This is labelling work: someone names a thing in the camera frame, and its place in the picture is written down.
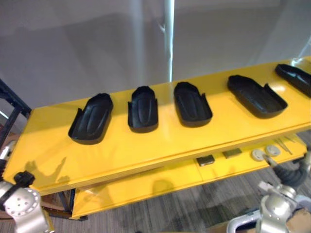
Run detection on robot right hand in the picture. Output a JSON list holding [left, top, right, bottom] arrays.
[[264, 150, 311, 189]]

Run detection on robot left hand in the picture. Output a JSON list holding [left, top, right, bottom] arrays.
[[0, 141, 16, 182]]

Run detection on black shelf leg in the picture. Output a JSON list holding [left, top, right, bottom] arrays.
[[58, 189, 76, 219]]

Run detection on yellow metal shelf board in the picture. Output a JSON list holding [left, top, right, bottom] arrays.
[[71, 132, 308, 220], [4, 56, 311, 196]]

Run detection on round white disc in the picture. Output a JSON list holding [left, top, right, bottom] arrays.
[[264, 144, 281, 157], [251, 149, 267, 162]]

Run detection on thin metal rods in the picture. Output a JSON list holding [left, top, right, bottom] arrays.
[[274, 135, 300, 156]]

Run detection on brown cardboard box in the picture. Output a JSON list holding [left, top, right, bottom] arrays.
[[40, 192, 72, 219], [287, 208, 311, 233]]

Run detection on white curved tube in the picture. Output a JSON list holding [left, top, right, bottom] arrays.
[[227, 209, 262, 233]]

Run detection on black plastic housing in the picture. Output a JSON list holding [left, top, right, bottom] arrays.
[[227, 75, 289, 119], [67, 93, 114, 146], [173, 82, 213, 128], [128, 85, 159, 133], [275, 64, 311, 99]]

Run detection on white vertical pole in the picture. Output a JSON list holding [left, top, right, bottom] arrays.
[[163, 0, 176, 82]]

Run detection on black metal frame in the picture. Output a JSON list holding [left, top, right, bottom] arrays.
[[0, 79, 33, 147]]

